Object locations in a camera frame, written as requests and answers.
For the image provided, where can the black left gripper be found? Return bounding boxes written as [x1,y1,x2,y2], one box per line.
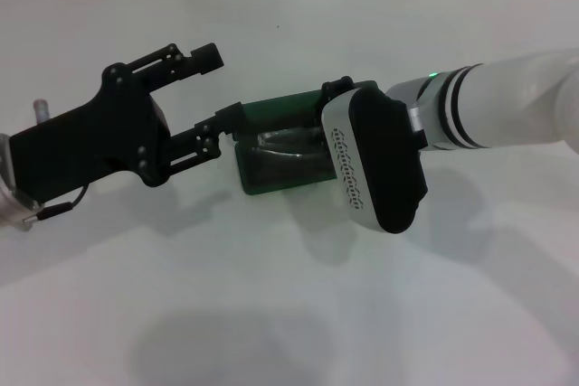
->
[8,42,246,204]

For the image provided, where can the clear white glasses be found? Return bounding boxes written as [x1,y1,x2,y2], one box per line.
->
[253,127,327,160]

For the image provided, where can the green glasses case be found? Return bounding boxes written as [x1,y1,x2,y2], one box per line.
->
[229,80,381,197]

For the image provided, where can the left gripper silver fitting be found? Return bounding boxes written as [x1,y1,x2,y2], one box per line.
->
[32,97,52,123]

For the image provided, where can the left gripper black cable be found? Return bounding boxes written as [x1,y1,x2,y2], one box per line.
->
[24,184,90,224]

